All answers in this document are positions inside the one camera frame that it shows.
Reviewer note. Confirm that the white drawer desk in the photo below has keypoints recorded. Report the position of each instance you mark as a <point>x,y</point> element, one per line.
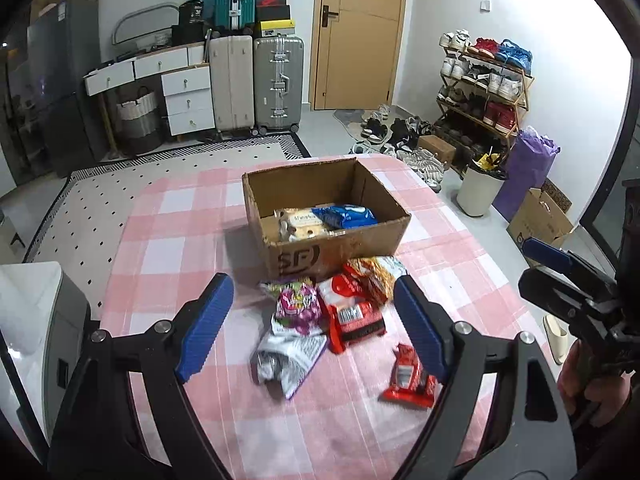
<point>187,105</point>

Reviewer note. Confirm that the open brown carton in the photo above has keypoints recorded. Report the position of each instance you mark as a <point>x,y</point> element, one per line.
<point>537,220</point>

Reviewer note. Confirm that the scattered pile of shoes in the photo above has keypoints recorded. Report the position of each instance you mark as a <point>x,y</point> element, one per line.
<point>400,135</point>

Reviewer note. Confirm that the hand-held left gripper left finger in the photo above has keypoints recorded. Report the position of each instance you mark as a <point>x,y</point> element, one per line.
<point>207,325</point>

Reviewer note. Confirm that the grey refrigerator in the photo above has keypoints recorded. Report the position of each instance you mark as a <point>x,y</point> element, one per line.
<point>65,110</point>

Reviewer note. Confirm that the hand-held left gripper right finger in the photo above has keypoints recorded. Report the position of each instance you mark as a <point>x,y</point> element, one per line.
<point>420,330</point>

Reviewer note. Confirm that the small black box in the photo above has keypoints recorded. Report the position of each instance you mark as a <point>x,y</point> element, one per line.
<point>191,12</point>

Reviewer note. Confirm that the purple snack bag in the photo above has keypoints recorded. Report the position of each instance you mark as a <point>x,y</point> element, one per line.
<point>295,305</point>

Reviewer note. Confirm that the grey white appliance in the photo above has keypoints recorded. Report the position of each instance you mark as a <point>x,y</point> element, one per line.
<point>30,310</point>

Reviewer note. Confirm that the wooden door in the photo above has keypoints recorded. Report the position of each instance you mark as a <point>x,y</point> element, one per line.
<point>357,50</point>

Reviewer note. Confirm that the dark glass cabinet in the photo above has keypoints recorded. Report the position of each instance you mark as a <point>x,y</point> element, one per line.
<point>20,110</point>

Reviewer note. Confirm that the beige biscuit packet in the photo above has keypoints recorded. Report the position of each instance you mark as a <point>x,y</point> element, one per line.
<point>302,222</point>

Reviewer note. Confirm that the beige slipper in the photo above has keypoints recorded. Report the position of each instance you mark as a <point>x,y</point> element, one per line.
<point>555,335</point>

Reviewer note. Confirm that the blue snack bag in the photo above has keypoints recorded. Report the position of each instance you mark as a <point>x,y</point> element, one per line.
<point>350,216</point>

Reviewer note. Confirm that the grey door mat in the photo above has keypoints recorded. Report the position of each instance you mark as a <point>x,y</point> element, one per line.
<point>350,120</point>

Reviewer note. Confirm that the small cardboard box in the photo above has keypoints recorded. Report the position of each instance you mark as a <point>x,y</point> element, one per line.
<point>437,147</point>

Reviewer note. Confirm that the person's right hand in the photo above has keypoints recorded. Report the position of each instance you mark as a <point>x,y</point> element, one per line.
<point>602,397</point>

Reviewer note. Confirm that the brown cardboard box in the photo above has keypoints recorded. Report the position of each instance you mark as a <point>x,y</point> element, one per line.
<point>300,260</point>

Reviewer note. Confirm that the rows of sneakers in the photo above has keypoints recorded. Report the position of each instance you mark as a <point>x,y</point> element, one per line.
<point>515,52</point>

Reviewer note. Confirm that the woven laundry basket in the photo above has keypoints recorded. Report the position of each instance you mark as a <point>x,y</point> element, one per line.
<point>137,120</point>

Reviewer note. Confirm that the white red snack packet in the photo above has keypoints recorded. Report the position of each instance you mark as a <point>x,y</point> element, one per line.
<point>340,287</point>

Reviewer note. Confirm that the wooden shoe rack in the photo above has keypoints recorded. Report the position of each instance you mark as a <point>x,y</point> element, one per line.
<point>475,120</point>

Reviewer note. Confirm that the pink checked tablecloth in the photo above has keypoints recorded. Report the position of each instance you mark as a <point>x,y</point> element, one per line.
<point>175,240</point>

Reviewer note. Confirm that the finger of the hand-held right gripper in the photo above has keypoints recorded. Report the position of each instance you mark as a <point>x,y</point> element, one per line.
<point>545,290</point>
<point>545,250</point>

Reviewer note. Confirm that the dark shoe box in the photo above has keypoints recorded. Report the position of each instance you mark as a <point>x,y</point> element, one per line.
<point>273,14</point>

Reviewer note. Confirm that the yellow black shoe box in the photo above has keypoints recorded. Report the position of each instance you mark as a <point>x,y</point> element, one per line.
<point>275,27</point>

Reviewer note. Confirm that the red black shoe box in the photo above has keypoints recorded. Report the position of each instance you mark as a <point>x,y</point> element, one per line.
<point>272,1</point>

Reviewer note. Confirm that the silver snack bag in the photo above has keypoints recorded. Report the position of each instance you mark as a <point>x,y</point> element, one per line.
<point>290,355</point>

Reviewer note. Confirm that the beige suitcase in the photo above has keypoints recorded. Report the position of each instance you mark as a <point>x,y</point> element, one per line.
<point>232,85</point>

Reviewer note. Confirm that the orange noodle snack bag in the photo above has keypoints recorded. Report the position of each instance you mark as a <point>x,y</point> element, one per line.
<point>372,272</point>

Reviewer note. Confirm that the small red snack packet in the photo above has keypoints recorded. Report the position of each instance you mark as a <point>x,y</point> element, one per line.
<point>405,372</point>

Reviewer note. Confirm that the dark patterned box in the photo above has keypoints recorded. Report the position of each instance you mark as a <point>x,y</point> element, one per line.
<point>557,195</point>

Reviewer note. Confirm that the silver suitcase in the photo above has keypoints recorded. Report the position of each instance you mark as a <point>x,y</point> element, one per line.
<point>277,85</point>

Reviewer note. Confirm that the white trash bin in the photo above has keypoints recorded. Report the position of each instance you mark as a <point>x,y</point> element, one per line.
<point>477,192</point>

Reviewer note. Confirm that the red chocolate packet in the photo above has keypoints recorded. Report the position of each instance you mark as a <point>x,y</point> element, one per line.
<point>357,322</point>

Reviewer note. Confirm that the grey curved frame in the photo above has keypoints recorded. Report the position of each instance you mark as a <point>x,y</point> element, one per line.
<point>120,22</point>

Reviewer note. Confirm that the patterned white rug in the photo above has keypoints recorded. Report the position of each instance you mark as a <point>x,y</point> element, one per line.
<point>100,195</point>

